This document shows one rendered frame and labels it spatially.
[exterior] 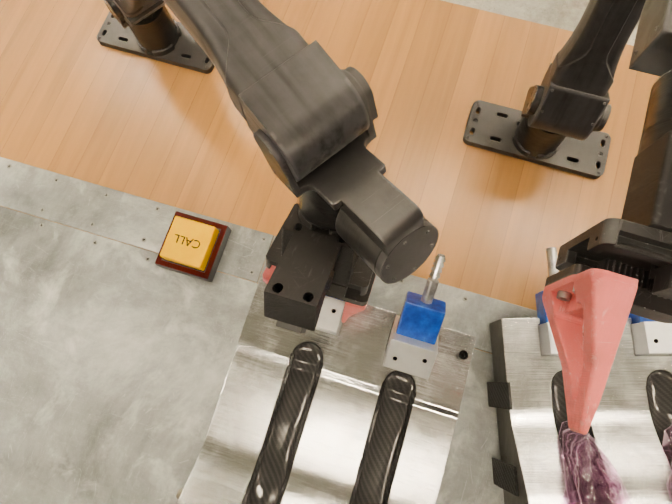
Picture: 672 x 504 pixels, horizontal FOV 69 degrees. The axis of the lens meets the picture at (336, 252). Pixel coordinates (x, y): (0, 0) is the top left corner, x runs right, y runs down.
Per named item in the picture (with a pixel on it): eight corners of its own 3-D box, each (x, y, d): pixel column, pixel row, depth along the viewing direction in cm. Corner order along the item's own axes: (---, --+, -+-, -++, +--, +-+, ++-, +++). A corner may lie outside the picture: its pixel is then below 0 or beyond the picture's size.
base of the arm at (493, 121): (629, 155, 61) (639, 108, 63) (473, 114, 63) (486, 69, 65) (599, 180, 69) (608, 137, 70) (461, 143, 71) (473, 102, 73)
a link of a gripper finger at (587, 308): (734, 484, 20) (765, 269, 22) (559, 425, 21) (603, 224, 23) (641, 454, 26) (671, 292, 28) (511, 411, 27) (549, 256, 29)
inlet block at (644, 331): (608, 252, 63) (630, 241, 58) (648, 252, 63) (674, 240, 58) (623, 356, 60) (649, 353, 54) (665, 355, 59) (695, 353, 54)
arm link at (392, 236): (457, 236, 40) (453, 137, 29) (376, 302, 39) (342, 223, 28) (370, 160, 46) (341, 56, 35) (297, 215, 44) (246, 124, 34)
